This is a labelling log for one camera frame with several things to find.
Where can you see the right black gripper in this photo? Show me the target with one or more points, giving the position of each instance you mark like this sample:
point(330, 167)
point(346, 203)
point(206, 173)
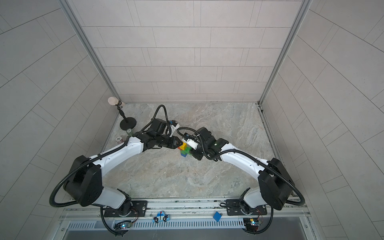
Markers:
point(196, 154)

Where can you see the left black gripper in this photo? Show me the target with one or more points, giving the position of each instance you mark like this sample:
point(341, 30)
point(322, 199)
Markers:
point(174, 145)

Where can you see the yellow square lego brick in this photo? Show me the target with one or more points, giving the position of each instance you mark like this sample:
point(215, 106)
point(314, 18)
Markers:
point(183, 147)

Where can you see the long green lego brick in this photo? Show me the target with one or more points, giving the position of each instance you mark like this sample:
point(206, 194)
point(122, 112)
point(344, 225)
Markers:
point(185, 152)

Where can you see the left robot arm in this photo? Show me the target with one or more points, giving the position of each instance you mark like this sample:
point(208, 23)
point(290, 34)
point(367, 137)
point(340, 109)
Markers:
point(83, 184)

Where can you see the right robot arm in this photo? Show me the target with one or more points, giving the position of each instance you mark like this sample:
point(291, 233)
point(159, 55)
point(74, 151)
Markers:
point(276, 187)

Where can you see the green can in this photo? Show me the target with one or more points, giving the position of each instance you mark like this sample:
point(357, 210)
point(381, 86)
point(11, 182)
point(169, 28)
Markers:
point(129, 132)

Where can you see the black microphone stand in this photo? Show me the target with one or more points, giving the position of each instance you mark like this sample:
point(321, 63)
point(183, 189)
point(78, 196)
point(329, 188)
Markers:
point(127, 122)

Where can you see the pink white small cup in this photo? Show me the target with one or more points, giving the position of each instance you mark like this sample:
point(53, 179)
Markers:
point(119, 139)

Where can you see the blue car toy sticker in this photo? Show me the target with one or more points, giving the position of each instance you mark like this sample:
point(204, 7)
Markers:
point(161, 217)

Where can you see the right circuit board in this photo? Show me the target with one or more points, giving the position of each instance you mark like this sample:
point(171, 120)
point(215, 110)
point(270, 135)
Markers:
point(252, 225)

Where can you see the circuit board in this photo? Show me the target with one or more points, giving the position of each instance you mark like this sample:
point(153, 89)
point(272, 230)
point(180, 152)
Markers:
point(123, 225)
point(252, 225)

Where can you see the left circuit board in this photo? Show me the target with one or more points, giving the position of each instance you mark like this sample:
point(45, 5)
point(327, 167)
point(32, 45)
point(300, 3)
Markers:
point(123, 225)

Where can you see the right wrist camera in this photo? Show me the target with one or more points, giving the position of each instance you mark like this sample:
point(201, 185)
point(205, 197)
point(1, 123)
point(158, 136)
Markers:
point(191, 143)

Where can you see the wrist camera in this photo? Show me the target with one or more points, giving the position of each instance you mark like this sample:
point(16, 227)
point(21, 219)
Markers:
point(174, 125)
point(191, 143)

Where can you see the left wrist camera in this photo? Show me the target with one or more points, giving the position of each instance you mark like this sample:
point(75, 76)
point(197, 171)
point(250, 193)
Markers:
point(174, 125)

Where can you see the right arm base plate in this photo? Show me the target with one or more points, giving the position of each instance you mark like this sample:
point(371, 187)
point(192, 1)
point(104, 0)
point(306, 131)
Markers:
point(233, 209)

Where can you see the blue cube on rail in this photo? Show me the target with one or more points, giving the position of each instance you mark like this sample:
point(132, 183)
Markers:
point(217, 216)

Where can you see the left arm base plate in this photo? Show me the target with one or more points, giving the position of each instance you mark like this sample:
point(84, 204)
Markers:
point(138, 207)

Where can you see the aluminium front rail frame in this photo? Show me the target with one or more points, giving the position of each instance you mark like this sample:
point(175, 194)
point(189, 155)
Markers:
point(193, 213)

